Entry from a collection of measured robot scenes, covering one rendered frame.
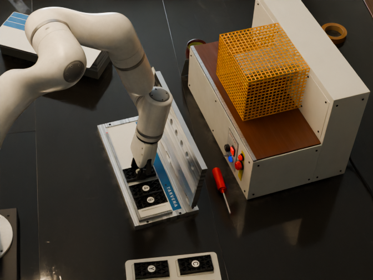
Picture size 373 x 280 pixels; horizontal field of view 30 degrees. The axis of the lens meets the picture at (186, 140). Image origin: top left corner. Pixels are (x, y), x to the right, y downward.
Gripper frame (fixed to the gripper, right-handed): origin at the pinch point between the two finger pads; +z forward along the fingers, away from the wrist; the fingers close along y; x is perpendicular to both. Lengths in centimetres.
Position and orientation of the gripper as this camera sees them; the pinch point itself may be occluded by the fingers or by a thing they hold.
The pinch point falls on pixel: (139, 168)
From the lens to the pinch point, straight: 222.8
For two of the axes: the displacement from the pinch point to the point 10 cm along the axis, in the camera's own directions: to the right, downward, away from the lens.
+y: 3.4, 7.0, -6.3
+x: 9.1, -0.8, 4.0
